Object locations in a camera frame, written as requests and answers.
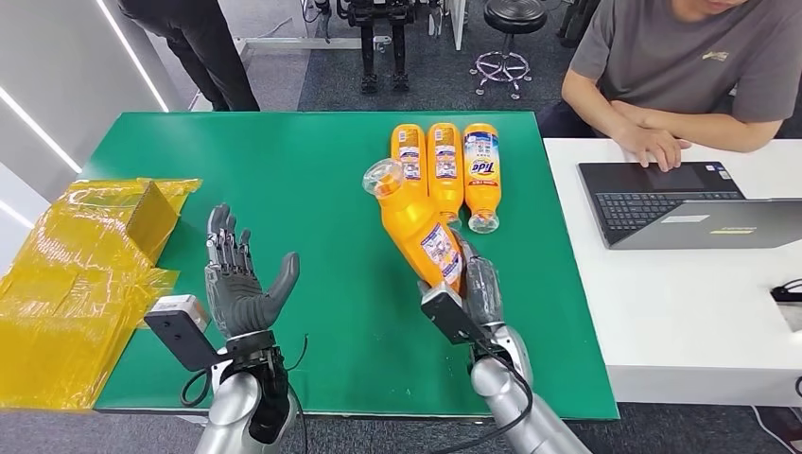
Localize person's right hand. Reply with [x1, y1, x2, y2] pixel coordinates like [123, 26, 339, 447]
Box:
[619, 122, 692, 173]

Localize black robot legs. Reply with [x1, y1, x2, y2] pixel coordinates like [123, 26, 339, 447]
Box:
[338, 0, 415, 96]

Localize orange bottle with Tide label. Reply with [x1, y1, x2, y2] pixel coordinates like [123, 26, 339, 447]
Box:
[462, 122, 502, 235]

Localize orange detergent bottle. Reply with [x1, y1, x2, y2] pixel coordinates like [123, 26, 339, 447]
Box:
[427, 122, 465, 230]
[389, 124, 428, 189]
[361, 157, 468, 296]

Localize standing person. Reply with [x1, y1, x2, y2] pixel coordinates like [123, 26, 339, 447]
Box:
[117, 0, 261, 113]

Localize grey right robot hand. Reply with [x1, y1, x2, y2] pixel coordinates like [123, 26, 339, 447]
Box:
[417, 235, 506, 330]

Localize green table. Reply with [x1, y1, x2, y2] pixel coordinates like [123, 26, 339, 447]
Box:
[78, 111, 620, 421]

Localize white desk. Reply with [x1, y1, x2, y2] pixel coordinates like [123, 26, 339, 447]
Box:
[541, 137, 802, 408]

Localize seated person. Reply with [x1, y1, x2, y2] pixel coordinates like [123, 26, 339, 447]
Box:
[537, 0, 802, 173]

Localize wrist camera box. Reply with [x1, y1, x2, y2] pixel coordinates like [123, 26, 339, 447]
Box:
[421, 282, 493, 347]
[144, 294, 230, 373]

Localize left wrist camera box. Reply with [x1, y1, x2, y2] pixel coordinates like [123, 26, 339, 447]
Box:
[144, 294, 230, 373]

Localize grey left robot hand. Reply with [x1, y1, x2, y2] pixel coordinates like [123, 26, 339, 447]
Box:
[204, 203, 302, 342]

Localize person's left hand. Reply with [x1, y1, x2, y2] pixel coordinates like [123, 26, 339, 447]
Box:
[610, 99, 648, 128]

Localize black round stool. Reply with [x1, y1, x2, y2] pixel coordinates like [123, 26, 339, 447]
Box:
[469, 0, 549, 100]

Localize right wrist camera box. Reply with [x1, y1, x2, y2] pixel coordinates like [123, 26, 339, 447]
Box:
[421, 282, 493, 347]

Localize dark grey laptop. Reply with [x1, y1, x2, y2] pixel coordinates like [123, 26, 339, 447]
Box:
[577, 161, 802, 251]

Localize yellow taped cardboard box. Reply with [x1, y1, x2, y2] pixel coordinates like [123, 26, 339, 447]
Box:
[0, 178, 203, 413]

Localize white table frame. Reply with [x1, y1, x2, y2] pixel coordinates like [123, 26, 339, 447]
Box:
[235, 36, 391, 53]

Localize black device on desk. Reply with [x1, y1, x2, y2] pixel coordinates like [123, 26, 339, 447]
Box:
[770, 278, 802, 304]

